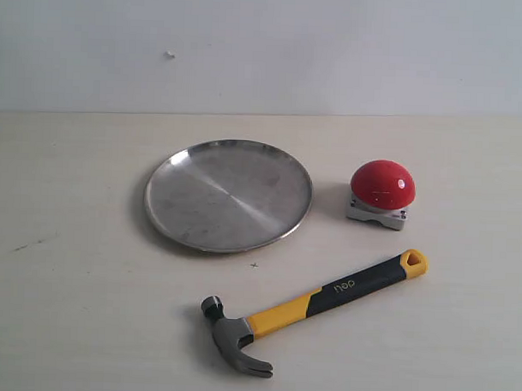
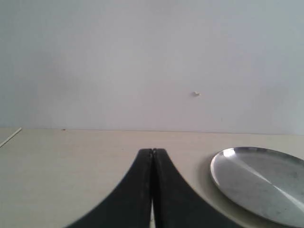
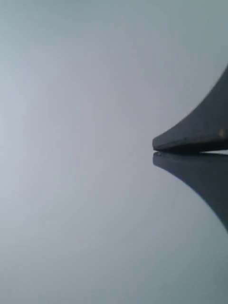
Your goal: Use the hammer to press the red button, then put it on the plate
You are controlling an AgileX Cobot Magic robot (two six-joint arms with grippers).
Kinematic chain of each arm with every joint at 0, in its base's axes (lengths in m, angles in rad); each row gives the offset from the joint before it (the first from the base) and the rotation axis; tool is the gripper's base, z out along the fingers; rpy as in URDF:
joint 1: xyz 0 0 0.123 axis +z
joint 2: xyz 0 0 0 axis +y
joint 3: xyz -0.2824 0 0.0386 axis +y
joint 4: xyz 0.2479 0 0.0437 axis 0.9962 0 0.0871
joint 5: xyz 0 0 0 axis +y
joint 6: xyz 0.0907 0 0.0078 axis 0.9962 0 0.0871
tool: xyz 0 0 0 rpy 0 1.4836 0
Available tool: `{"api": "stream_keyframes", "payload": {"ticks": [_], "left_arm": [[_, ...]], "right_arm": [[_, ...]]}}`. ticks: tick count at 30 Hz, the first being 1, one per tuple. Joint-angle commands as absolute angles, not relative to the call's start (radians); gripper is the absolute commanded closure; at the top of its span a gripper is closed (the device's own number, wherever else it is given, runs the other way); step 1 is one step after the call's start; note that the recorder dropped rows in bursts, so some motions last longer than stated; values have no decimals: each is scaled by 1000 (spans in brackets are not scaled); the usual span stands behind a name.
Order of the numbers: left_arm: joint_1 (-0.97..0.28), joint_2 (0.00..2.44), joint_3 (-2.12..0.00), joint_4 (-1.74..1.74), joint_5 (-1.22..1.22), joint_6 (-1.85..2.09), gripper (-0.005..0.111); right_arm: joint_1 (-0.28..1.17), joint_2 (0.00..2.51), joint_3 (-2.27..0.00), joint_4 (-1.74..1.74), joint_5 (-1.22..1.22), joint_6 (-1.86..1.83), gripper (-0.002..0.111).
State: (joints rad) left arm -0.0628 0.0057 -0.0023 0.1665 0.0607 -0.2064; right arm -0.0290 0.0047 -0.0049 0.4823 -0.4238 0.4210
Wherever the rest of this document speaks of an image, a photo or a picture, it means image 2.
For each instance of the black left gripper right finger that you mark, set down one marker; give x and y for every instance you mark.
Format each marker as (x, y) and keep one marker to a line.
(175, 203)

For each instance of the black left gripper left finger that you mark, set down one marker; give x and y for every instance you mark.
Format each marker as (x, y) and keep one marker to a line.
(129, 204)

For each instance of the round steel plate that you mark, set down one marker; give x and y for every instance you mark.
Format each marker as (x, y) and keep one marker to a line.
(265, 182)

